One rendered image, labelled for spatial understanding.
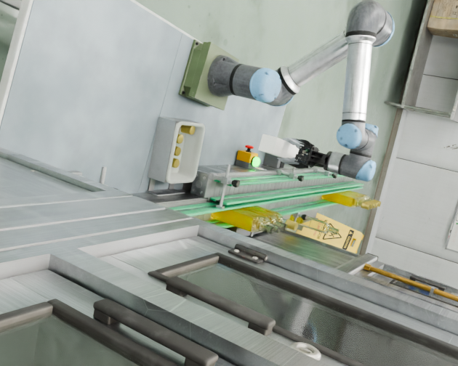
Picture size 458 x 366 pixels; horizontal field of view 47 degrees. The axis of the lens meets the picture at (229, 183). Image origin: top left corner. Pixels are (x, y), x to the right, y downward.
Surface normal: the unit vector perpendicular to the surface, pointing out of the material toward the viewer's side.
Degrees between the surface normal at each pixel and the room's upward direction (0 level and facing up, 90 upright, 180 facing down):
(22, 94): 0
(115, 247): 0
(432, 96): 90
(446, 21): 87
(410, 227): 90
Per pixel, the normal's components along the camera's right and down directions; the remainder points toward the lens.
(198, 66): -0.48, -0.10
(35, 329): 0.20, -0.97
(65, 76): 0.83, 0.26
